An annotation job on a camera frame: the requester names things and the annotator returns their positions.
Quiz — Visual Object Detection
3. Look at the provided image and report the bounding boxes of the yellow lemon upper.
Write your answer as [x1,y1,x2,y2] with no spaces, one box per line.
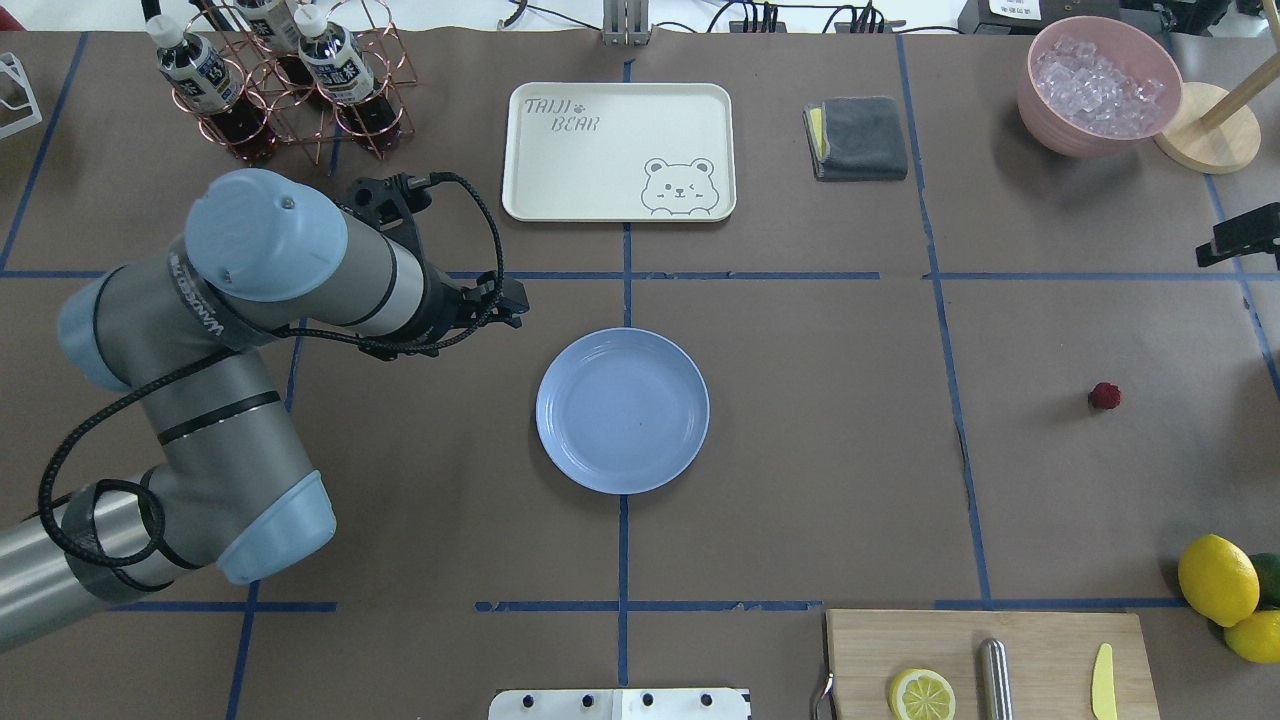
[1178,534,1260,628]

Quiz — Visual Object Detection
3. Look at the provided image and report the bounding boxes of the green lime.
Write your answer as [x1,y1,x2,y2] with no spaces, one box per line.
[1249,552,1280,609]

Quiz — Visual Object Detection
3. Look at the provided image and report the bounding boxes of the white wire cup rack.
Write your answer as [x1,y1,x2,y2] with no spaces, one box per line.
[1,53,44,140]

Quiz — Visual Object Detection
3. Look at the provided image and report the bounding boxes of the wooden cup stand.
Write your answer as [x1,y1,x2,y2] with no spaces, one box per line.
[1155,53,1279,176]

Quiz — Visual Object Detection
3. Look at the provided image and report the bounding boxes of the copper wire bottle rack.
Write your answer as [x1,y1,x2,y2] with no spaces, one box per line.
[142,1,419,164]

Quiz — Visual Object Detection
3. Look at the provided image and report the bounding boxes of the yellow lemon lower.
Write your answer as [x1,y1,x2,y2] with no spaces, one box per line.
[1222,609,1279,664]

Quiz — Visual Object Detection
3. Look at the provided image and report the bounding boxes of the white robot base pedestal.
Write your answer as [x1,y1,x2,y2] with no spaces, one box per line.
[488,687,753,719]

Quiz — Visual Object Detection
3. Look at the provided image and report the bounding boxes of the lemon half slice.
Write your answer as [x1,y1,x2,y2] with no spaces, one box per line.
[887,667,957,719]

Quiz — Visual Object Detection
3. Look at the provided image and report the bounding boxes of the blue plate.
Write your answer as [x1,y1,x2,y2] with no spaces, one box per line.
[534,327,710,495]

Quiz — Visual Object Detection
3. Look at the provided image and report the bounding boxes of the aluminium frame post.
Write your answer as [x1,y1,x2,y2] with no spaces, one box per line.
[602,0,652,46]

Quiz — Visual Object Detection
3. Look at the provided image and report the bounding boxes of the red strawberry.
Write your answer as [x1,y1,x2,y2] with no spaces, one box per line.
[1087,382,1124,411]

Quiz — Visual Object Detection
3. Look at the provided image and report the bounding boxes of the grey folded cloth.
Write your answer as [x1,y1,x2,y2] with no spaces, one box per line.
[803,96,908,182]

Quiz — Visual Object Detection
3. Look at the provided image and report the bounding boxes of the yellow lemon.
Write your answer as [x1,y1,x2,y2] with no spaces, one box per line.
[1222,609,1279,664]
[1178,534,1260,628]

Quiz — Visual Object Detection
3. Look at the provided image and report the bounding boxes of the wooden cutting board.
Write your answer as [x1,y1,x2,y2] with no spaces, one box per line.
[824,609,1161,720]

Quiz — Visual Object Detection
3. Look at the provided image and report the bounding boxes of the cream bear tray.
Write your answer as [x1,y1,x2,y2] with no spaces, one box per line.
[502,82,737,223]

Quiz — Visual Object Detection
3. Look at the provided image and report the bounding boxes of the dark drink bottle one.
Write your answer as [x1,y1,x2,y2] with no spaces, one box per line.
[145,14,276,163]

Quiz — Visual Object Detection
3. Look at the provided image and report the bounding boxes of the dark drink bottle two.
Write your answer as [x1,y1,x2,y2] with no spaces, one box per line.
[293,4,401,152]

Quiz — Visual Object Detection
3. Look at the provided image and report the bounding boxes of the yellow plastic knife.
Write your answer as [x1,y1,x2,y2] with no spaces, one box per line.
[1091,642,1117,720]

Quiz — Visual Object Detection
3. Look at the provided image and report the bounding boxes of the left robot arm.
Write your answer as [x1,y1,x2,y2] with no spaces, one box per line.
[3,169,529,651]

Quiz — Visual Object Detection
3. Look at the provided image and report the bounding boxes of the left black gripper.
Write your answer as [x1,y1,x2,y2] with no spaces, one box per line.
[399,263,529,356]

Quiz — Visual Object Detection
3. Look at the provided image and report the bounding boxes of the pink bowl of ice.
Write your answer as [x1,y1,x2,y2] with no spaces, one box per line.
[1018,15,1183,158]

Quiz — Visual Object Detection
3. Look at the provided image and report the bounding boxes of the dark drink bottle three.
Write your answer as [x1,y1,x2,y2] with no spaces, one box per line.
[233,1,301,59]

